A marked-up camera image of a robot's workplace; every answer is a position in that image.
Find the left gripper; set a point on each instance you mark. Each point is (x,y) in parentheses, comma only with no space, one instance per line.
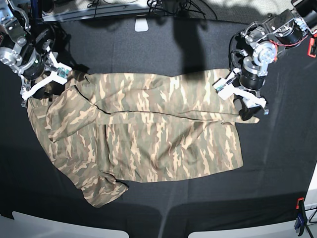
(248,102)

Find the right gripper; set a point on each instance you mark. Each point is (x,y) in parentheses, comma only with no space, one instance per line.
(54,71)

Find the camouflage t-shirt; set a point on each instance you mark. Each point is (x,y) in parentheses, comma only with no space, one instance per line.
(106,129)

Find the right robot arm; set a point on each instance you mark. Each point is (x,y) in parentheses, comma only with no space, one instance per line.
(28,48)

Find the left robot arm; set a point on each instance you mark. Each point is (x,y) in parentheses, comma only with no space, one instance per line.
(260,44)

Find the orange clamp far right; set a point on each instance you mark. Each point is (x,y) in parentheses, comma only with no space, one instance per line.
(312,48)

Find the white tape patch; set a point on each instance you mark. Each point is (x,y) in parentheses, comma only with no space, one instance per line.
(141,25)

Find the black table cloth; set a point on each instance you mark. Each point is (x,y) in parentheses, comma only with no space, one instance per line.
(279,152)

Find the orange blue clamp near right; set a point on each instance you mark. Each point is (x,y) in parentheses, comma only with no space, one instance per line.
(301,219)

